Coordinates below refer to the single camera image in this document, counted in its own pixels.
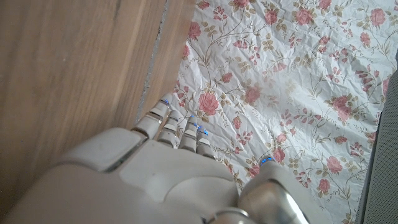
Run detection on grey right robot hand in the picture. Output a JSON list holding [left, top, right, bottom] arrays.
[[0, 93, 333, 224]]

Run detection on grey tape outline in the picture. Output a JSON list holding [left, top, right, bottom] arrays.
[[135, 0, 170, 125]]

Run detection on floral backdrop cloth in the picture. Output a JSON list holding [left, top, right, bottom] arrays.
[[172, 0, 398, 224]]

